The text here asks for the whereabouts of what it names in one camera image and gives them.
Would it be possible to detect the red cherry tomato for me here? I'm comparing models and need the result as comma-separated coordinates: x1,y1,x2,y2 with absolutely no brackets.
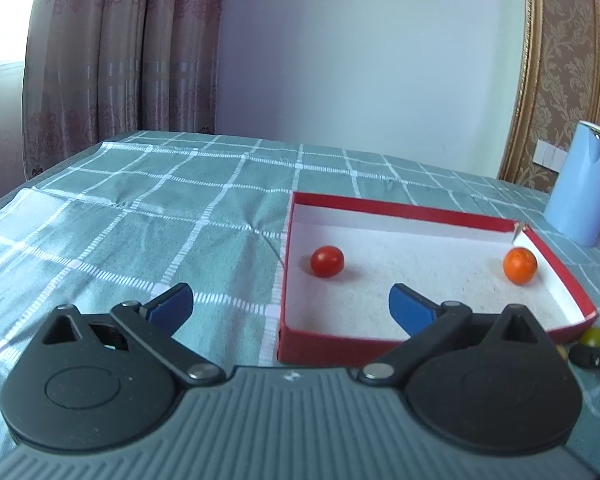
310,245,345,278

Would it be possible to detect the small orange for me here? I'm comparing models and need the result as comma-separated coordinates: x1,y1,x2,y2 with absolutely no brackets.
503,247,538,285

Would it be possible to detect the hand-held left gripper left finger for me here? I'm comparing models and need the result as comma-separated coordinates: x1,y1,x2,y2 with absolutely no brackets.
41,282,227,387

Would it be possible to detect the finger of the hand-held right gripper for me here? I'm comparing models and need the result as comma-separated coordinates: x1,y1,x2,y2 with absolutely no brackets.
569,344,600,388

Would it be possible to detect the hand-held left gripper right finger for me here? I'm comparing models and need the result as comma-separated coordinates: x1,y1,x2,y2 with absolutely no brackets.
358,283,556,388

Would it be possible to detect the patterned pink curtain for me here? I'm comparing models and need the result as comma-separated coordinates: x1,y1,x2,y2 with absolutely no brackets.
22,0,229,181

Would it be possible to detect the gold wall trim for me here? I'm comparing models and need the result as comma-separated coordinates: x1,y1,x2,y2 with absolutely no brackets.
497,0,543,181
587,0,600,126

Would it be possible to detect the red cardboard box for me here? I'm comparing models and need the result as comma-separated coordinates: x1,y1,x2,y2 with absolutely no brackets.
277,191,600,367

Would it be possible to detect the light blue kettle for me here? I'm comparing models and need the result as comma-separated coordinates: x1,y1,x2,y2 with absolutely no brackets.
545,121,600,247

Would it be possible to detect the white wall socket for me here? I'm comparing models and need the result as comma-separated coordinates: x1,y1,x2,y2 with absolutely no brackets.
536,140,566,171

